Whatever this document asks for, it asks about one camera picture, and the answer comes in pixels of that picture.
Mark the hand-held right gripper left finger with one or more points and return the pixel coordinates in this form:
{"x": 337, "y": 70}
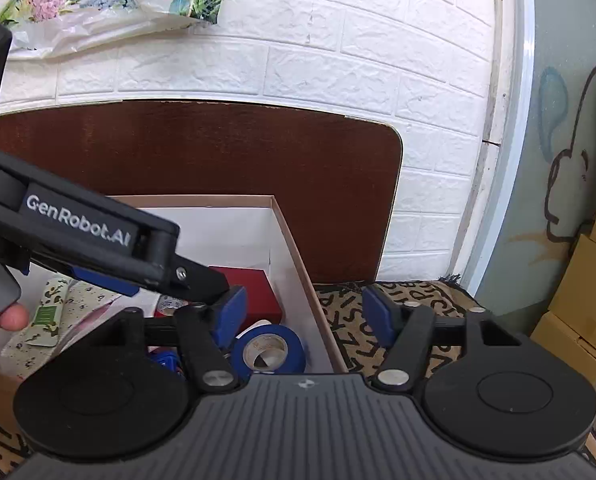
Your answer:
{"x": 235, "y": 310}

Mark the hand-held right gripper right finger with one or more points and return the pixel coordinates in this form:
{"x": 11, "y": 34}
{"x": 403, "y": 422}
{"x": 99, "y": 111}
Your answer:
{"x": 375, "y": 312}

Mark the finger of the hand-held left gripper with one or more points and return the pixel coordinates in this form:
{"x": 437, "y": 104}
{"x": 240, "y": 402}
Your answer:
{"x": 203, "y": 280}
{"x": 103, "y": 281}

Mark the white floral pouch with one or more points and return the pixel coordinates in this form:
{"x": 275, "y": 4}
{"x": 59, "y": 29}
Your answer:
{"x": 85, "y": 302}

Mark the blue tape roll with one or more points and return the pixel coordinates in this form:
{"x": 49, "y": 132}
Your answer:
{"x": 288, "y": 345}

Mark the green printed tube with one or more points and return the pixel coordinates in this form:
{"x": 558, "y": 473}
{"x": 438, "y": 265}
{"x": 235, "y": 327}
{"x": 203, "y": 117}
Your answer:
{"x": 48, "y": 315}

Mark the brown cardboard box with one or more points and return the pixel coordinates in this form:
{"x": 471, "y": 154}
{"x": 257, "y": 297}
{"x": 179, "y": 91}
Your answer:
{"x": 278, "y": 240}

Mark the person's left hand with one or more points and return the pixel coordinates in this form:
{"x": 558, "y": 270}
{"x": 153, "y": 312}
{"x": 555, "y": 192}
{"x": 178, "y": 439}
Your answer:
{"x": 8, "y": 317}

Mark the red box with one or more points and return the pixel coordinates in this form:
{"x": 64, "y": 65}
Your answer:
{"x": 253, "y": 290}

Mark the brown patterned blanket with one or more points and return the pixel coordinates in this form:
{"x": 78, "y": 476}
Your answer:
{"x": 348, "y": 325}

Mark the small round tin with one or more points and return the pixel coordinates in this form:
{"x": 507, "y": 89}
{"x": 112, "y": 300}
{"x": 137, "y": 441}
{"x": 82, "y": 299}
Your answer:
{"x": 170, "y": 306}

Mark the brown wooden board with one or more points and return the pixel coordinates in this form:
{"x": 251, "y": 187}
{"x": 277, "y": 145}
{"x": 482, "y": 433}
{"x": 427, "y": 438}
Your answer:
{"x": 193, "y": 175}

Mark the floral plastic bag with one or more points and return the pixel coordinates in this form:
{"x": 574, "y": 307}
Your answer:
{"x": 103, "y": 0}

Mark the white door frame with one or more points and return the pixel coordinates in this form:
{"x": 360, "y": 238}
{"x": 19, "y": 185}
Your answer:
{"x": 508, "y": 110}

